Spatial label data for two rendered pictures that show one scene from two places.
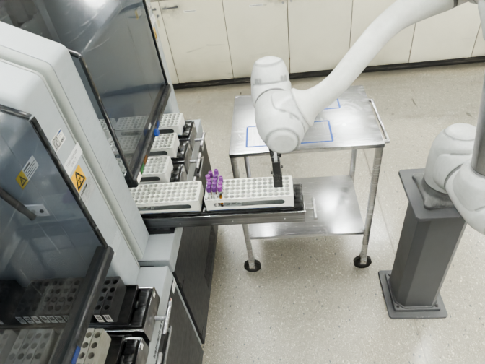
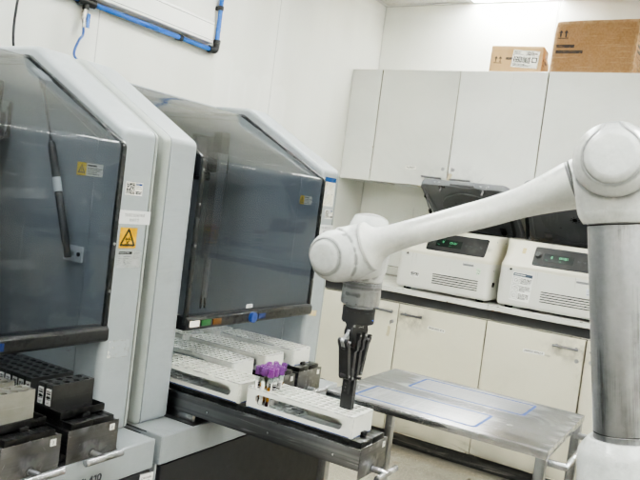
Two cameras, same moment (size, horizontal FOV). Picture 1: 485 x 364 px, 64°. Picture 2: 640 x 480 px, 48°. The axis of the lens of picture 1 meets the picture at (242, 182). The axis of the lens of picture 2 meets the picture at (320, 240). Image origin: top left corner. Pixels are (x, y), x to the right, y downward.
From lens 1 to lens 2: 0.98 m
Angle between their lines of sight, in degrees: 44
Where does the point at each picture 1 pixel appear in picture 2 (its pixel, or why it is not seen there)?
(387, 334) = not seen: outside the picture
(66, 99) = (166, 172)
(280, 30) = (563, 403)
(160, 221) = (187, 399)
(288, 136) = (329, 246)
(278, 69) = (372, 220)
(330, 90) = (398, 228)
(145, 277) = (121, 434)
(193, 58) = not seen: hidden behind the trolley
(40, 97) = (143, 146)
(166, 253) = (165, 432)
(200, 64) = not seen: hidden behind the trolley
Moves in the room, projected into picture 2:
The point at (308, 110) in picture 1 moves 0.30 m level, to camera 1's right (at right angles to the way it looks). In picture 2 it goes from (368, 239) to (521, 261)
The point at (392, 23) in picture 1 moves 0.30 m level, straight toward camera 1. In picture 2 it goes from (503, 200) to (410, 184)
